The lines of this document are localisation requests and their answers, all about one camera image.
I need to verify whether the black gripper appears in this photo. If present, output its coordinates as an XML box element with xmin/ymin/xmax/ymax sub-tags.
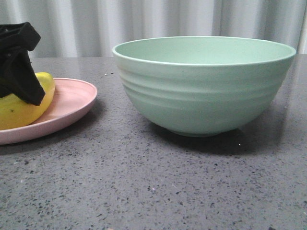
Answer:
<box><xmin>0</xmin><ymin>22</ymin><xmax>45</xmax><ymax>106</ymax></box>

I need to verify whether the yellow banana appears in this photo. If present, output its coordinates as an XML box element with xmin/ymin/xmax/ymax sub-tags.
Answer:
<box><xmin>0</xmin><ymin>72</ymin><xmax>56</xmax><ymax>130</ymax></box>

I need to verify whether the pink plate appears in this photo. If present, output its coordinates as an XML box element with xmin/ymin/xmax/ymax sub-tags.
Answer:
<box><xmin>0</xmin><ymin>78</ymin><xmax>98</xmax><ymax>145</ymax></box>

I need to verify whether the green ribbed bowl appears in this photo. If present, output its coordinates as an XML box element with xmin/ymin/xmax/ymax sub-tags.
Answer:
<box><xmin>113</xmin><ymin>36</ymin><xmax>296</xmax><ymax>137</ymax></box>

